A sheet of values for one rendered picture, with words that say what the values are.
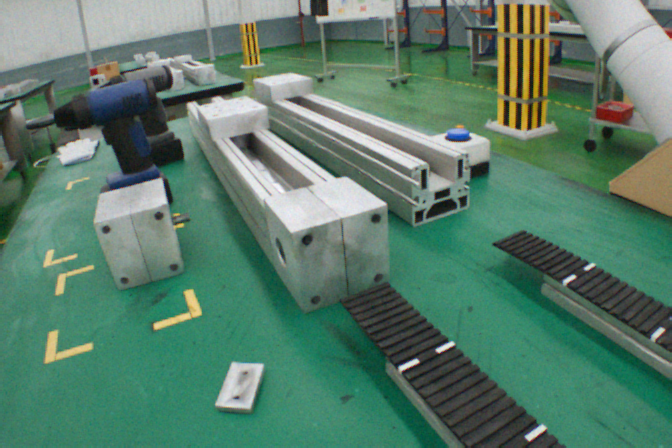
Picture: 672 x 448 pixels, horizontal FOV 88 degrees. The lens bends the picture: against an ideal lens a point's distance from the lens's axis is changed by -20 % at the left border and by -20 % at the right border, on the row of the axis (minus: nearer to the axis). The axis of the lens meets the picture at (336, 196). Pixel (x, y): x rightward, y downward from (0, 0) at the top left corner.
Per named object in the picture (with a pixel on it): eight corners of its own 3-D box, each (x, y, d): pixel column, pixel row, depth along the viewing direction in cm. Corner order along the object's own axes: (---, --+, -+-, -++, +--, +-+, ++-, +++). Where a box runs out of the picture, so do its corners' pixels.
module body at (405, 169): (468, 207, 60) (470, 151, 57) (412, 227, 56) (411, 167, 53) (286, 112, 127) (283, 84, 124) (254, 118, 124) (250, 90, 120)
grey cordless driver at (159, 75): (190, 156, 95) (173, 63, 86) (110, 184, 84) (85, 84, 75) (178, 151, 101) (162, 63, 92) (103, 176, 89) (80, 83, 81)
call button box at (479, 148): (489, 173, 71) (491, 138, 68) (446, 186, 68) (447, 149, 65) (460, 160, 78) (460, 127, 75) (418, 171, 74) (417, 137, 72)
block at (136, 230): (204, 267, 51) (186, 198, 48) (118, 291, 47) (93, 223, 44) (193, 234, 60) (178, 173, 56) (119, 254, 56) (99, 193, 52)
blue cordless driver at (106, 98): (180, 201, 71) (154, 77, 62) (73, 238, 62) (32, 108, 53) (170, 189, 77) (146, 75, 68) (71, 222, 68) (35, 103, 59)
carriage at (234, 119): (272, 142, 78) (267, 106, 75) (214, 156, 74) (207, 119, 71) (250, 126, 91) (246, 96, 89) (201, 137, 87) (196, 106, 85)
